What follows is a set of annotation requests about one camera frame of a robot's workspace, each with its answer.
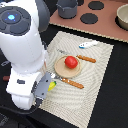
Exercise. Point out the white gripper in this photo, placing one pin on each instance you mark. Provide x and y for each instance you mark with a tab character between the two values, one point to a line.
25	87

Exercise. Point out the beige woven placemat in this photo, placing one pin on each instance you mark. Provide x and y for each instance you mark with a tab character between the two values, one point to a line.
65	101

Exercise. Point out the grey toy pot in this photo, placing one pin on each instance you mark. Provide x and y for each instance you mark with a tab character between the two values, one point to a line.
67	9

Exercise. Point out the white toy fish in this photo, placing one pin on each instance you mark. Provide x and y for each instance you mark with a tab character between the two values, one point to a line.
86	45

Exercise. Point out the beige bowl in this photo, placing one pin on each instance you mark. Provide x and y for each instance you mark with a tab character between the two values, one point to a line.
122	14

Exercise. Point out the grey frying pan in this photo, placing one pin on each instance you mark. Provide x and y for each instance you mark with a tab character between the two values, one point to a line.
5	63

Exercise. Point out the brown toy sausage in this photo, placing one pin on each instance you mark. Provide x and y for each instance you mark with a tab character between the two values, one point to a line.
6	78

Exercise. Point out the tan round plate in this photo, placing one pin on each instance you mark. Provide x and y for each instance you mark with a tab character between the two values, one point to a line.
63	70

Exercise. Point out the red toy tomato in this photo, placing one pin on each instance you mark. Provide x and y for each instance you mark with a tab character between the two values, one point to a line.
71	62

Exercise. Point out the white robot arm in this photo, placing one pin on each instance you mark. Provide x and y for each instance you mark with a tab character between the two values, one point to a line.
21	22

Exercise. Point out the knife with orange handle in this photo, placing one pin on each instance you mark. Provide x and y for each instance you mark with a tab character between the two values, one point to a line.
78	56

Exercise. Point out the fork with orange handle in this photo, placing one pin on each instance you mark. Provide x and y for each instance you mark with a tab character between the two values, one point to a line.
70	82

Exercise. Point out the yellow toy banana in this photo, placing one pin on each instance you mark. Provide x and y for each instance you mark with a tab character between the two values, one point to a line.
52	85

